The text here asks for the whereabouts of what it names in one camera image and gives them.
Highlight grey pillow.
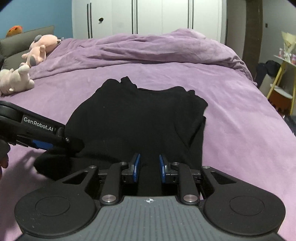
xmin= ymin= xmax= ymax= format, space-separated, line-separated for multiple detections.
xmin=1 ymin=25 xmax=55 ymax=69

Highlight flower bouquet in paper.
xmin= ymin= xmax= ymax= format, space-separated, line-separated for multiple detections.
xmin=278 ymin=31 xmax=295 ymax=65

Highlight purple bed blanket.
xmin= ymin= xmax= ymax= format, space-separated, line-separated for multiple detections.
xmin=3 ymin=29 xmax=295 ymax=240

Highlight person's left hand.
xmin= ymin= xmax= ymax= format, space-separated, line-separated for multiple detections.
xmin=0 ymin=140 xmax=11 ymax=179

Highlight orange plush toy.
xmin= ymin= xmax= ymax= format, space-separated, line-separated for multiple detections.
xmin=6 ymin=25 xmax=23 ymax=38

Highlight pink plush toy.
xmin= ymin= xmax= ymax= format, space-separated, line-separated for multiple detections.
xmin=20 ymin=34 xmax=62 ymax=67

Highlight brown wooden door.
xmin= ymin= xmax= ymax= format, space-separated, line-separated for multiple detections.
xmin=242 ymin=0 xmax=263 ymax=78

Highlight white plush bunny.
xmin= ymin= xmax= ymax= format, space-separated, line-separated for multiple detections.
xmin=1 ymin=64 xmax=35 ymax=95

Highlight yellow-legged side table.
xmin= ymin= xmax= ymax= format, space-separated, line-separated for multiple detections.
xmin=267 ymin=55 xmax=295 ymax=115

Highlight white wardrobe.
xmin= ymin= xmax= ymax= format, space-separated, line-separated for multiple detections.
xmin=72 ymin=0 xmax=227 ymax=43

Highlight black long-sleeve shirt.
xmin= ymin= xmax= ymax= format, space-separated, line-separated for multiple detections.
xmin=34 ymin=77 xmax=208 ymax=196

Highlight dark clothes on chair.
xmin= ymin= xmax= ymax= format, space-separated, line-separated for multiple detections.
xmin=254 ymin=60 xmax=280 ymax=88

